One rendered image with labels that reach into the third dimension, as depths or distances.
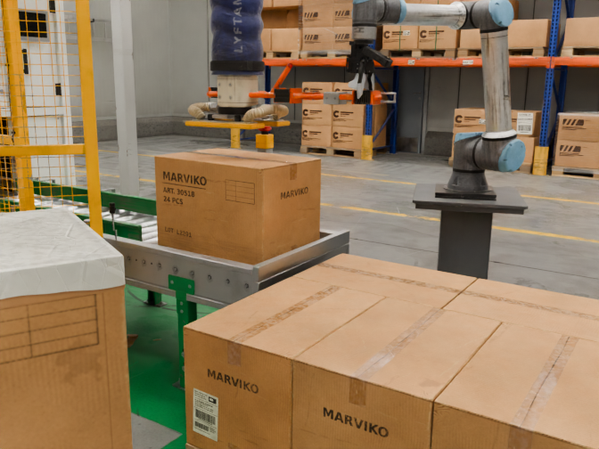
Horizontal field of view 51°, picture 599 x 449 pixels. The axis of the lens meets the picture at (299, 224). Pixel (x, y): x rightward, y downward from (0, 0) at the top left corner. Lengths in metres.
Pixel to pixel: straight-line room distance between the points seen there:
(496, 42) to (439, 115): 8.41
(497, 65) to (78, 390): 2.26
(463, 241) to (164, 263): 1.39
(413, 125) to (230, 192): 9.00
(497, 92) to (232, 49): 1.14
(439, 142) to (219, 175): 8.78
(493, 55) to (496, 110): 0.23
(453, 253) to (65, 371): 2.31
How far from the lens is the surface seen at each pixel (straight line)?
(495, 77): 2.85
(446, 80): 11.18
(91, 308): 0.98
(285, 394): 1.78
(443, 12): 2.81
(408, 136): 11.38
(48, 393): 1.02
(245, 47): 2.59
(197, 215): 2.63
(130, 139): 5.57
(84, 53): 2.65
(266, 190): 2.39
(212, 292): 2.46
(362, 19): 2.35
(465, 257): 3.07
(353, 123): 10.43
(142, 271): 2.71
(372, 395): 1.63
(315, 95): 2.44
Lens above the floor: 1.28
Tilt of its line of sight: 13 degrees down
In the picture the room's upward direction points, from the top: 1 degrees clockwise
